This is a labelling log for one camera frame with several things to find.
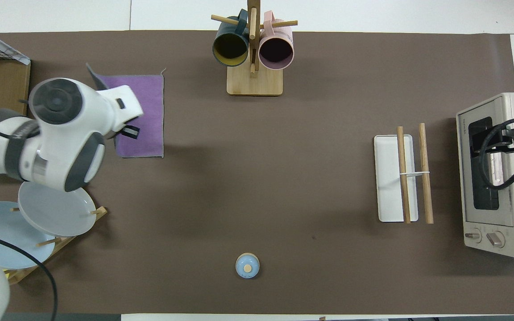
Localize purple and grey towel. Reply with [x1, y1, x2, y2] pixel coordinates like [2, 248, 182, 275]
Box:
[86, 62, 166, 158]

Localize wooden plate rack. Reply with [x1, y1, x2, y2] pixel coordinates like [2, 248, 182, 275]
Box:
[4, 206, 108, 286]

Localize white towel rack wooden bars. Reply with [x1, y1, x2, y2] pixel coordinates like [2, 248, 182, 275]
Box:
[373, 123, 434, 224]

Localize beige toaster oven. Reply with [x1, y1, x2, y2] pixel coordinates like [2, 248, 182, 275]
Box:
[456, 92, 514, 259]

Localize grey plate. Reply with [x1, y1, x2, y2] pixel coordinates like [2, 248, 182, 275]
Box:
[18, 181, 97, 237]

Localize dark teal mug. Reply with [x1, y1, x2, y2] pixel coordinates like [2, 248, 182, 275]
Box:
[212, 9, 250, 67]

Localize wooden mug tree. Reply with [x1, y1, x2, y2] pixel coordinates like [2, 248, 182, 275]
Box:
[211, 0, 298, 96]

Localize cardboard box with basket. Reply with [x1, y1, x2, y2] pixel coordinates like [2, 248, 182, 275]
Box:
[0, 23, 31, 117]

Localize brown table mat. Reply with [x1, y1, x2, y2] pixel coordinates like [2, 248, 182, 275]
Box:
[0, 30, 514, 315]

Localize pink mug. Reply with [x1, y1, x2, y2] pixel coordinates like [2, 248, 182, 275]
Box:
[258, 11, 294, 70]

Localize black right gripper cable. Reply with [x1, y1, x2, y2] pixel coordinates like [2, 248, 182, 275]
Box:
[480, 116, 514, 190]

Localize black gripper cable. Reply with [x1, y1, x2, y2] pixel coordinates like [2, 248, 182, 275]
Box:
[0, 227, 58, 321]
[480, 116, 514, 190]

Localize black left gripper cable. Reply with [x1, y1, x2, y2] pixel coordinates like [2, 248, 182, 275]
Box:
[0, 227, 58, 321]

